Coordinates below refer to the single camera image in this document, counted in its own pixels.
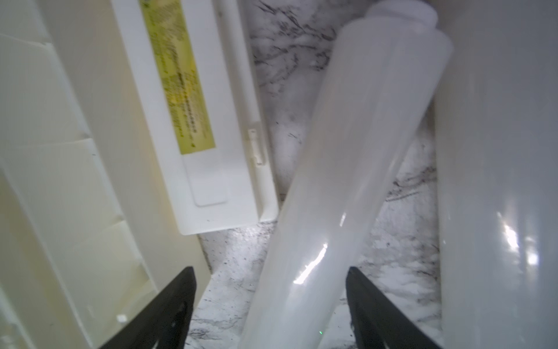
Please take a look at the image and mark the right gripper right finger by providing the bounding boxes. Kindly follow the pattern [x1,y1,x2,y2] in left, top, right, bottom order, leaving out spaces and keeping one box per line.
[346,267,440,349]

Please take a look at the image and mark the white plastic wrap roll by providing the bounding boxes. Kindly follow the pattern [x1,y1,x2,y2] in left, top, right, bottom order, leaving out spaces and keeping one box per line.
[238,1,453,348]

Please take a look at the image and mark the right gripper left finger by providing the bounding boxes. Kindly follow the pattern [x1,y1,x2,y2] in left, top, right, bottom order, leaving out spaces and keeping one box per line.
[102,266,197,349]

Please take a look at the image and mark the white wrap dispenser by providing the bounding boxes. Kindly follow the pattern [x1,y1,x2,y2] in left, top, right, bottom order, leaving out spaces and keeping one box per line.
[112,1,279,235]
[1,1,211,348]

